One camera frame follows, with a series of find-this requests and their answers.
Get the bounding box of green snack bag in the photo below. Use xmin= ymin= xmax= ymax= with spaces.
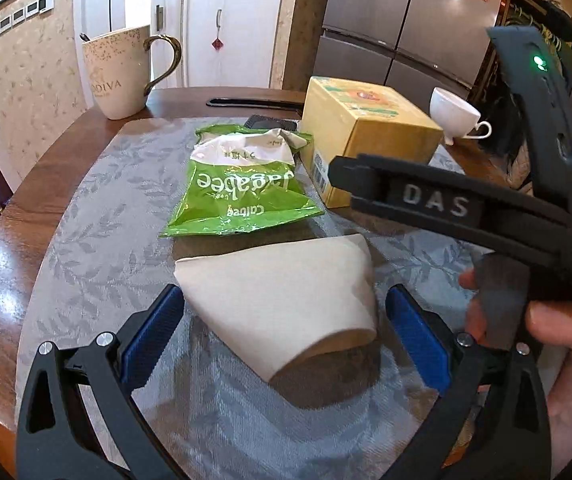
xmin=158 ymin=124 xmax=325 ymax=239

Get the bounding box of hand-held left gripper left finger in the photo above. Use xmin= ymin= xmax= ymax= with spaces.
xmin=16 ymin=284 xmax=189 ymax=480

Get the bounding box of yellow cardboard box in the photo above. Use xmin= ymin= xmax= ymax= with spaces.
xmin=300 ymin=76 xmax=444 ymax=209

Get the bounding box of silver refrigerator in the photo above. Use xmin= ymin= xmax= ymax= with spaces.
xmin=312 ymin=0 xmax=509 ymax=93

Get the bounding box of row of wall switches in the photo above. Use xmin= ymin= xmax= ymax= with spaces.
xmin=0 ymin=0 xmax=56 ymax=43

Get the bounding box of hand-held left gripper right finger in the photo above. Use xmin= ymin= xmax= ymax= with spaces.
xmin=385 ymin=284 xmax=551 ymax=480

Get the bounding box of grey leaf-pattern placemat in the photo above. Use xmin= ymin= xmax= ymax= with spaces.
xmin=15 ymin=116 xmax=566 ymax=480

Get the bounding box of white footed teacup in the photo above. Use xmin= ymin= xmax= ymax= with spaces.
xmin=429 ymin=87 xmax=493 ymax=146

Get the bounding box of white mug with gold handle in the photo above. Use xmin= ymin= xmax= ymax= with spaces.
xmin=82 ymin=24 xmax=183 ymax=121

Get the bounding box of small black textured box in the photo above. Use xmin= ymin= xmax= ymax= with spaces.
xmin=243 ymin=115 xmax=299 ymax=132

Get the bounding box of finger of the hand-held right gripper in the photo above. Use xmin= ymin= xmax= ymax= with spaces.
xmin=328 ymin=154 xmax=391 ymax=212

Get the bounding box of beige paper napkin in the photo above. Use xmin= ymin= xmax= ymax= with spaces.
xmin=173 ymin=232 xmax=377 ymax=383

